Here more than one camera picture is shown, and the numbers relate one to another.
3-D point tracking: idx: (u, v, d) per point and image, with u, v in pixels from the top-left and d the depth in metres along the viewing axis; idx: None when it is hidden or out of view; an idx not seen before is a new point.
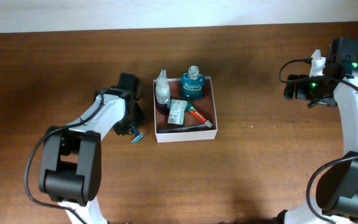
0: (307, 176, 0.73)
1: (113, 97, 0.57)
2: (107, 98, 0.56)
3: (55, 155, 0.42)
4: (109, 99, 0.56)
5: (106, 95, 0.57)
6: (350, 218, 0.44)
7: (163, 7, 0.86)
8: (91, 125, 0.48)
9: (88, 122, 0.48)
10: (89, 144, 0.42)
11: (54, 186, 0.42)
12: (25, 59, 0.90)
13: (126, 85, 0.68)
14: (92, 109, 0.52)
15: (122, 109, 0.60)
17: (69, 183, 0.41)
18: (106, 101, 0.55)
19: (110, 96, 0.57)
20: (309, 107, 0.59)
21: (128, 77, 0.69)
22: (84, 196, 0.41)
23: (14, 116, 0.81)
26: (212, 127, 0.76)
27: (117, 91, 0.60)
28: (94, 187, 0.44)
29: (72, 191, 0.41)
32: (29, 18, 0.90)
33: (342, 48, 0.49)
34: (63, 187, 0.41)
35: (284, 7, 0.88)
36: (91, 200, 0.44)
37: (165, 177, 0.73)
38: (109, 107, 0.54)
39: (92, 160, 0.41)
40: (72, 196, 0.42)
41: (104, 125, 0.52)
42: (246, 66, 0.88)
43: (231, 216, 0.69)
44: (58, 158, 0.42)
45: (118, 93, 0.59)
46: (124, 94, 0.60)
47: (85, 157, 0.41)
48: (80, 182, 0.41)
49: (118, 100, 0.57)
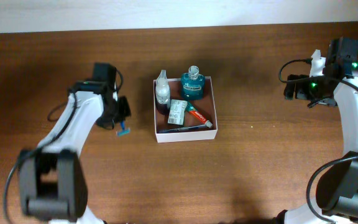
0: (308, 175, 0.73)
1: (88, 96, 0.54)
2: (80, 97, 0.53)
3: (33, 182, 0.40)
4: (82, 98, 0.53)
5: (80, 93, 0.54)
6: (350, 218, 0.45)
7: (163, 7, 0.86)
8: (66, 138, 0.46)
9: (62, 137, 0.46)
10: (67, 166, 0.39)
11: (38, 210, 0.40)
12: (24, 58, 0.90)
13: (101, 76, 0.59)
14: (65, 118, 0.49)
15: (100, 106, 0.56)
17: (54, 206, 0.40)
18: (80, 103, 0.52)
19: (83, 95, 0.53)
20: (309, 107, 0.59)
21: (101, 66, 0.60)
22: (72, 216, 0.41)
23: (13, 116, 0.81)
26: (212, 127, 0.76)
27: (92, 86, 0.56)
28: (81, 201, 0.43)
29: (59, 213, 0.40)
32: (28, 18, 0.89)
33: (343, 48, 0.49)
34: (48, 211, 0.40)
35: (283, 7, 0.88)
36: (80, 214, 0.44)
37: (165, 177, 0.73)
38: (84, 110, 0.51)
39: (71, 182, 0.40)
40: (59, 216, 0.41)
41: (82, 130, 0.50)
42: (246, 66, 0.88)
43: (232, 216, 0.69)
44: (35, 185, 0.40)
45: (94, 86, 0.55)
46: (102, 89, 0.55)
47: (64, 178, 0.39)
48: (64, 203, 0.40)
49: (93, 97, 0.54)
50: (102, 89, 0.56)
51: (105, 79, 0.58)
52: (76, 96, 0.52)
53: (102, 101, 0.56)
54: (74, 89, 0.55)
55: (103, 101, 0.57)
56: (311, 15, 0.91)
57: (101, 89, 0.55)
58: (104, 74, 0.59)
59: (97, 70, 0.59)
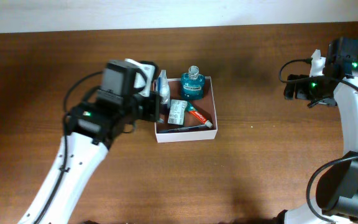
0: (308, 175, 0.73)
1: (84, 144, 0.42)
2: (74, 149, 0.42)
3: None
4: (76, 154, 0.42)
5: (75, 140, 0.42)
6: (350, 218, 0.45)
7: (163, 7, 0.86)
8: (50, 217, 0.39)
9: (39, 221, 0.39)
10: None
11: None
12: (24, 58, 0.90)
13: (112, 87, 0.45)
14: (53, 182, 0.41)
15: (101, 152, 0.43)
17: None
18: (71, 165, 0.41)
19: (78, 144, 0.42)
20: (309, 107, 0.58)
21: (114, 75, 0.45)
22: None
23: (12, 116, 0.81)
26: (212, 127, 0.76)
27: (97, 114, 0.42)
28: None
29: None
32: (28, 18, 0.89)
33: (343, 48, 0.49)
34: None
35: (283, 7, 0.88)
36: None
37: (165, 177, 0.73)
38: (73, 180, 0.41)
39: None
40: None
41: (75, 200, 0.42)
42: (246, 66, 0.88)
43: (231, 216, 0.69)
44: None
45: (100, 114, 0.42)
46: (102, 132, 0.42)
47: None
48: None
49: (89, 153, 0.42)
50: (110, 118, 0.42)
51: (119, 96, 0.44)
52: (69, 142, 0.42)
53: (102, 146, 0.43)
54: (74, 121, 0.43)
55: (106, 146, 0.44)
56: (311, 15, 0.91)
57: (109, 119, 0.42)
58: (116, 89, 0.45)
59: (109, 78, 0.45)
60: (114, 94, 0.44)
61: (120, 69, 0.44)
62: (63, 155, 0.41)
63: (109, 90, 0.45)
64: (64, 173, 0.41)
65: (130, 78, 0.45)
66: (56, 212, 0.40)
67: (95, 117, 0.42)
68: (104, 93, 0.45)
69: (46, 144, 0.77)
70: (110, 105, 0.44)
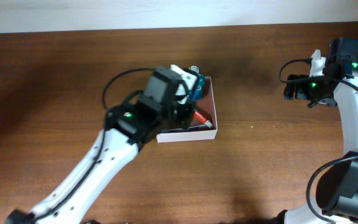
0: (308, 175, 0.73)
1: (120, 142, 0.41)
2: (109, 144, 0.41)
3: None
4: (112, 149, 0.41)
5: (112, 135, 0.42)
6: (350, 218, 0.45)
7: (163, 7, 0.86)
8: (73, 203, 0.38)
9: (64, 203, 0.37)
10: None
11: None
12: (24, 58, 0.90)
13: (155, 94, 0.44)
14: (82, 168, 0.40)
15: (132, 154, 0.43)
17: None
18: (104, 157, 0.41)
19: (115, 140, 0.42)
20: (309, 107, 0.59)
21: (158, 83, 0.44)
22: None
23: (13, 116, 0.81)
26: (212, 127, 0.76)
27: (137, 118, 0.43)
28: None
29: None
32: (27, 19, 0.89)
33: (343, 48, 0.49)
34: None
35: (283, 7, 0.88)
36: None
37: (165, 177, 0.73)
38: (104, 172, 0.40)
39: None
40: None
41: (97, 191, 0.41)
42: (246, 66, 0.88)
43: (232, 216, 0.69)
44: None
45: (140, 121, 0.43)
46: (138, 137, 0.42)
47: None
48: None
49: (123, 151, 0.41)
50: (148, 126, 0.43)
51: (158, 104, 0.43)
52: (105, 137, 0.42)
53: (135, 149, 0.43)
54: (114, 119, 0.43)
55: (138, 149, 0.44)
56: (311, 16, 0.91)
57: (146, 127, 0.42)
58: (158, 96, 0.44)
59: (153, 84, 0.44)
60: (154, 101, 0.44)
61: (166, 78, 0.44)
62: (99, 147, 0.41)
63: (150, 96, 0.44)
64: (96, 164, 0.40)
65: (174, 89, 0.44)
66: (82, 198, 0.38)
67: (133, 121, 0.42)
68: (145, 98, 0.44)
69: (46, 144, 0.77)
70: (150, 111, 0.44)
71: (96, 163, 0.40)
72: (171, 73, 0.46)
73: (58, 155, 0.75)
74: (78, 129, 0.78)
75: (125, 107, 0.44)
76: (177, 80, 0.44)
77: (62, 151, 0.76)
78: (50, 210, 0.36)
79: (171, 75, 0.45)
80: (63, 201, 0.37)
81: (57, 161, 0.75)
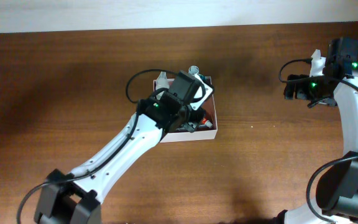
0: (307, 175, 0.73)
1: (150, 126, 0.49)
2: (141, 125, 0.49)
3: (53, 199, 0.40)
4: (143, 129, 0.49)
5: (143, 119, 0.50)
6: (350, 218, 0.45)
7: (163, 7, 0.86)
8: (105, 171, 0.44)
9: (100, 168, 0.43)
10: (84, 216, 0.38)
11: None
12: (24, 58, 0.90)
13: (178, 91, 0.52)
14: (117, 143, 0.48)
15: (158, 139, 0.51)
17: None
18: (136, 135, 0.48)
19: (146, 124, 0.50)
20: (309, 107, 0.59)
21: (182, 83, 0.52)
22: None
23: (13, 116, 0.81)
26: (212, 127, 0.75)
27: (163, 109, 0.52)
28: None
29: None
32: (27, 18, 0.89)
33: (342, 48, 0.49)
34: None
35: (283, 7, 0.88)
36: None
37: (165, 177, 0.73)
38: (135, 147, 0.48)
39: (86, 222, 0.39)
40: None
41: (127, 166, 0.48)
42: (246, 66, 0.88)
43: (232, 216, 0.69)
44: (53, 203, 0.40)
45: (165, 112, 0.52)
46: (164, 124, 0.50)
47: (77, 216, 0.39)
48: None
49: (152, 132, 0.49)
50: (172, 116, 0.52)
51: (181, 101, 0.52)
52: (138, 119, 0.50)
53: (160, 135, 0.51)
54: (145, 107, 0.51)
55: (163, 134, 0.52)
56: (311, 15, 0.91)
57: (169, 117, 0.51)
58: (181, 94, 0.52)
59: (177, 84, 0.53)
60: (177, 98, 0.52)
61: (189, 79, 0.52)
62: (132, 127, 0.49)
63: (174, 94, 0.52)
64: (128, 140, 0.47)
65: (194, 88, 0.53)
66: (115, 168, 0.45)
67: (160, 112, 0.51)
68: (170, 94, 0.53)
69: (47, 144, 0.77)
70: (173, 106, 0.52)
71: (129, 138, 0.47)
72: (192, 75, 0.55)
73: (58, 155, 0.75)
74: (78, 129, 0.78)
75: (155, 100, 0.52)
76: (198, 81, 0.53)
77: (62, 151, 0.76)
78: (87, 172, 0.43)
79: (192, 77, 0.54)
80: (100, 165, 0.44)
81: (57, 161, 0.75)
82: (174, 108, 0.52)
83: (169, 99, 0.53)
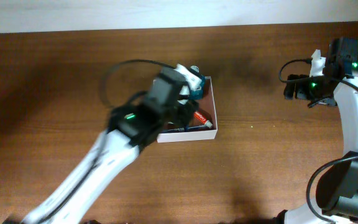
0: (307, 175, 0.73)
1: (119, 147, 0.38)
2: (109, 147, 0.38)
3: None
4: (111, 154, 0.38)
5: (111, 139, 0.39)
6: (350, 218, 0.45)
7: (162, 7, 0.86)
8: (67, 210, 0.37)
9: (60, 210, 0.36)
10: None
11: None
12: (24, 59, 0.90)
13: (156, 94, 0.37)
14: (79, 172, 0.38)
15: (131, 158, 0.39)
17: None
18: (102, 161, 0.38)
19: (115, 145, 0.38)
20: (308, 107, 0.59)
21: (161, 83, 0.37)
22: None
23: (13, 116, 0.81)
26: (212, 127, 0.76)
27: (139, 121, 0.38)
28: None
29: None
32: (27, 20, 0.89)
33: (343, 48, 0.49)
34: None
35: (283, 7, 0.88)
36: None
37: (165, 177, 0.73)
38: (102, 177, 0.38)
39: None
40: None
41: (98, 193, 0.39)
42: (246, 66, 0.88)
43: (232, 216, 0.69)
44: None
45: (141, 122, 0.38)
46: (139, 140, 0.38)
47: None
48: None
49: (123, 155, 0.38)
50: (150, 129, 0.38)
51: (161, 106, 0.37)
52: (106, 139, 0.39)
53: (134, 154, 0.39)
54: (115, 119, 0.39)
55: (138, 153, 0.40)
56: (311, 15, 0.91)
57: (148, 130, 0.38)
58: (161, 98, 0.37)
59: (156, 84, 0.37)
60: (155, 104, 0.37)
61: (170, 78, 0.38)
62: (97, 151, 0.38)
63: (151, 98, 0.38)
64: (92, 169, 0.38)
65: (177, 89, 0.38)
66: (79, 205, 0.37)
67: (134, 122, 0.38)
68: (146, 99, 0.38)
69: (47, 145, 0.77)
70: (150, 114, 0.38)
71: (91, 169, 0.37)
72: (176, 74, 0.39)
73: (59, 155, 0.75)
74: (78, 129, 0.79)
75: (128, 108, 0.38)
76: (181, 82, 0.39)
77: (63, 151, 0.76)
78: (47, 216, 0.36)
79: (176, 76, 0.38)
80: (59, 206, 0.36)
81: (58, 161, 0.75)
82: (152, 117, 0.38)
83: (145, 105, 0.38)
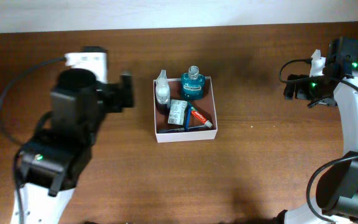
0: (307, 175, 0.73)
1: (37, 200, 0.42)
2: (27, 204, 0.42)
3: None
4: (34, 212, 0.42)
5: (27, 196, 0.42)
6: (350, 218, 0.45)
7: (163, 7, 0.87)
8: None
9: None
10: None
11: None
12: (23, 58, 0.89)
13: (66, 113, 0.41)
14: None
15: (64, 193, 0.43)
17: None
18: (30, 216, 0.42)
19: (32, 202, 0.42)
20: (309, 107, 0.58)
21: (63, 100, 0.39)
22: None
23: (12, 116, 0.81)
26: (212, 127, 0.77)
27: (51, 154, 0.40)
28: None
29: None
32: (27, 18, 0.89)
33: (342, 48, 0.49)
34: None
35: (283, 7, 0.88)
36: None
37: (165, 177, 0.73)
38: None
39: None
40: None
41: None
42: (246, 66, 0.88)
43: (232, 216, 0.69)
44: None
45: (59, 152, 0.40)
46: (63, 171, 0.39)
47: None
48: None
49: (47, 208, 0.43)
50: (71, 154, 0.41)
51: (74, 120, 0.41)
52: (23, 197, 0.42)
53: (68, 183, 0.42)
54: (25, 167, 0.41)
55: (71, 183, 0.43)
56: (311, 15, 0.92)
57: (71, 155, 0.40)
58: (69, 112, 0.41)
59: (59, 104, 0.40)
60: (69, 123, 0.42)
61: (65, 94, 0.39)
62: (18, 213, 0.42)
63: (62, 119, 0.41)
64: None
65: (82, 100, 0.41)
66: None
67: (51, 158, 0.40)
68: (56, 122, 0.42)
69: None
70: (71, 133, 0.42)
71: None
72: (74, 84, 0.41)
73: None
74: None
75: (36, 149, 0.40)
76: (87, 90, 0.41)
77: None
78: None
79: (76, 86, 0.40)
80: None
81: None
82: (72, 135, 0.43)
83: (57, 129, 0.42)
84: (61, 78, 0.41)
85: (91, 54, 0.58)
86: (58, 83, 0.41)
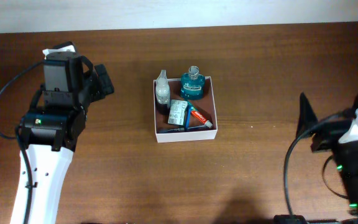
0: (307, 175, 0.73)
1: (44, 157, 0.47)
2: (36, 163, 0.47)
3: None
4: (40, 167, 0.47)
5: (33, 153, 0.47)
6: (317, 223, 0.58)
7: (162, 7, 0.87)
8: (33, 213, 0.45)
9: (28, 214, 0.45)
10: None
11: None
12: (23, 58, 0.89)
13: (58, 84, 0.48)
14: (22, 190, 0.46)
15: (67, 152, 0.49)
17: None
18: (38, 175, 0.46)
19: (39, 158, 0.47)
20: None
21: (55, 70, 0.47)
22: None
23: (12, 114, 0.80)
26: (212, 127, 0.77)
27: (49, 118, 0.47)
28: None
29: None
32: (27, 18, 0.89)
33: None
34: None
35: (283, 7, 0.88)
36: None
37: (165, 177, 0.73)
38: (46, 183, 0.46)
39: None
40: None
41: (55, 190, 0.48)
42: (246, 66, 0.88)
43: (232, 216, 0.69)
44: None
45: (55, 115, 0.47)
46: (60, 133, 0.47)
47: None
48: None
49: (51, 161, 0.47)
50: (67, 115, 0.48)
51: (65, 91, 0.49)
52: (29, 155, 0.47)
53: (66, 143, 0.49)
54: (27, 133, 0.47)
55: (67, 144, 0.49)
56: (311, 16, 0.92)
57: (66, 117, 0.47)
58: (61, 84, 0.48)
59: (50, 74, 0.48)
60: (61, 91, 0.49)
61: (57, 66, 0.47)
62: (28, 170, 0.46)
63: (55, 89, 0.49)
64: (33, 185, 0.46)
65: (70, 73, 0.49)
66: (41, 204, 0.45)
67: (50, 120, 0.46)
68: (51, 95, 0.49)
69: None
70: (64, 101, 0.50)
71: (32, 182, 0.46)
72: (62, 57, 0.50)
73: None
74: None
75: (34, 116, 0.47)
76: (73, 61, 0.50)
77: None
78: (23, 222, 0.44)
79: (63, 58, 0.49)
80: (27, 214, 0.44)
81: None
82: (66, 105, 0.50)
83: (51, 101, 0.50)
84: (49, 57, 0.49)
85: (64, 48, 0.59)
86: (48, 57, 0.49)
